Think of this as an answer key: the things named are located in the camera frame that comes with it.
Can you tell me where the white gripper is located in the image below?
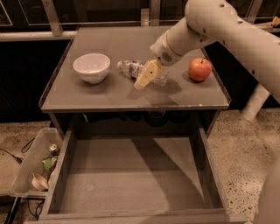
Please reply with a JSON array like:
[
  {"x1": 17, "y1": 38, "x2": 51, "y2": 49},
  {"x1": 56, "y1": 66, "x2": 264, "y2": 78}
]
[{"x1": 134, "y1": 31, "x2": 186, "y2": 90}]

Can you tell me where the clear plastic water bottle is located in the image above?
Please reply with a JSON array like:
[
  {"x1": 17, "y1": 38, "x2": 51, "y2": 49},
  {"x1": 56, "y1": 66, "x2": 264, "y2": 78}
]
[{"x1": 117, "y1": 60, "x2": 168, "y2": 86}]

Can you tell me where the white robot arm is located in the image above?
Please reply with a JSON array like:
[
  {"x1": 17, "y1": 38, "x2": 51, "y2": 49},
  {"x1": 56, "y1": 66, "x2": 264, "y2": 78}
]
[{"x1": 150, "y1": 0, "x2": 280, "y2": 101}]

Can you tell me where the grey cabinet with top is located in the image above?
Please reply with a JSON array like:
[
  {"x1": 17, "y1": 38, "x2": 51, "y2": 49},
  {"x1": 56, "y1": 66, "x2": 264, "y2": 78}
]
[{"x1": 39, "y1": 26, "x2": 230, "y2": 134}]

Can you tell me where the open grey top drawer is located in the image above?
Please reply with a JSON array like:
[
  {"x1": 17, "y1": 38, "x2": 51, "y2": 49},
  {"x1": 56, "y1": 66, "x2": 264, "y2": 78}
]
[{"x1": 24, "y1": 112, "x2": 249, "y2": 224}]

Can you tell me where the red apple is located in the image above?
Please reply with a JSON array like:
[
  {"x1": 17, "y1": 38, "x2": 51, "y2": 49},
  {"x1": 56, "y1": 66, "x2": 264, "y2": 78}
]
[{"x1": 188, "y1": 58, "x2": 212, "y2": 82}]

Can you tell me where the white ceramic bowl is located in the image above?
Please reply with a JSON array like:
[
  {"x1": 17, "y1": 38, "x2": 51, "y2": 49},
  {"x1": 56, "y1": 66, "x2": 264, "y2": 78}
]
[{"x1": 73, "y1": 53, "x2": 110, "y2": 84}]

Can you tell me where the metal can in bin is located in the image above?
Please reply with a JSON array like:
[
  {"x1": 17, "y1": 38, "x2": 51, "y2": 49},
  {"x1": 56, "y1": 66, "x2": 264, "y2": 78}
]
[{"x1": 49, "y1": 143, "x2": 60, "y2": 156}]

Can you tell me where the green item in bin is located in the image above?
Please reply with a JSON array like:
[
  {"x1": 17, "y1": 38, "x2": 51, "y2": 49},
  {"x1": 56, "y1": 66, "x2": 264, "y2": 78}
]
[{"x1": 42, "y1": 157, "x2": 57, "y2": 173}]

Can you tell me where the small beige cup in bin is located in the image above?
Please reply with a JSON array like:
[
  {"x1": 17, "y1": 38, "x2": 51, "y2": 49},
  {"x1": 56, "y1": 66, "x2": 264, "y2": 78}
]
[{"x1": 31, "y1": 172, "x2": 49, "y2": 191}]

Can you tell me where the clear plastic bin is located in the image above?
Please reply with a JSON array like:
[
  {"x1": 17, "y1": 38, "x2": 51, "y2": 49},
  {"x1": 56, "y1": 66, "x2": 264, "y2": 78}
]
[{"x1": 9, "y1": 128, "x2": 62, "y2": 199}]

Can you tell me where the metal railing frame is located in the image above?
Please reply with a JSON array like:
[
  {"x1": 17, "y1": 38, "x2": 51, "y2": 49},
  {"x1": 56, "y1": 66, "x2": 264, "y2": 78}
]
[{"x1": 0, "y1": 0, "x2": 280, "y2": 43}]

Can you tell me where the black cable on floor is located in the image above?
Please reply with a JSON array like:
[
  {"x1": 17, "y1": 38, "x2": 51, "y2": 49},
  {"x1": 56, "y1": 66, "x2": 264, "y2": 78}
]
[{"x1": 0, "y1": 137, "x2": 36, "y2": 165}]

